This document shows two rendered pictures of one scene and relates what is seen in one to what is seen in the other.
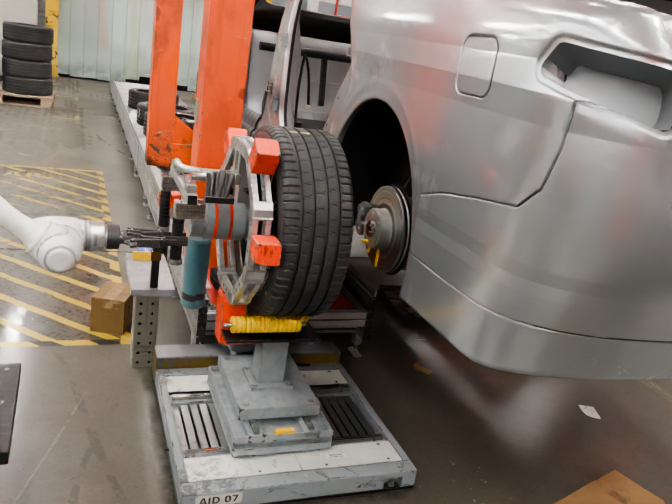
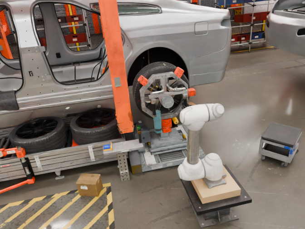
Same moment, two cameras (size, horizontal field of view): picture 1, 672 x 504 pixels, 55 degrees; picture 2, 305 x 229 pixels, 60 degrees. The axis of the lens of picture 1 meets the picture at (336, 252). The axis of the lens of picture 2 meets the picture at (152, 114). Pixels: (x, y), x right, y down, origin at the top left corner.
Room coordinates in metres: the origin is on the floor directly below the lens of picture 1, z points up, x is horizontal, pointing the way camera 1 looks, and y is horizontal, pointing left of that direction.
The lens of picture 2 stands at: (1.64, 3.01, 2.04)
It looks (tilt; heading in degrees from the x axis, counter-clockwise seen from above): 27 degrees down; 284
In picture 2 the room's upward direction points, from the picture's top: 5 degrees counter-clockwise
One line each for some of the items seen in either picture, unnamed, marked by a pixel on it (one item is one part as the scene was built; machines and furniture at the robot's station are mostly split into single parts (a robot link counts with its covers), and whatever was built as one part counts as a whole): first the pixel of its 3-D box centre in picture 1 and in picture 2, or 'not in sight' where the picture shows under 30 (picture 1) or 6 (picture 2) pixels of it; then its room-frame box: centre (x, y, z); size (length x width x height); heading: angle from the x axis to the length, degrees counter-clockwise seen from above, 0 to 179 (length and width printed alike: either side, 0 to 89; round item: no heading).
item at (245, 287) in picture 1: (240, 219); (164, 96); (2.15, 0.34, 0.85); 0.54 x 0.07 x 0.54; 23
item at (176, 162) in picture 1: (204, 159); (156, 86); (2.19, 0.49, 1.03); 0.19 x 0.18 x 0.11; 113
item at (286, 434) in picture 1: (266, 404); (166, 141); (2.19, 0.17, 0.13); 0.50 x 0.36 x 0.10; 23
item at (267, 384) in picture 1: (270, 356); (163, 129); (2.21, 0.18, 0.32); 0.40 x 0.30 x 0.28; 23
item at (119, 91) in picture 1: (150, 112); not in sight; (9.12, 2.86, 0.20); 6.82 x 0.86 x 0.39; 23
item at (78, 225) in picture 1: (55, 235); not in sight; (1.75, 0.80, 0.83); 0.16 x 0.13 x 0.11; 113
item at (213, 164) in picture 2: not in sight; (212, 165); (1.61, 1.12, 0.53); 0.18 x 0.16 x 0.22; 22
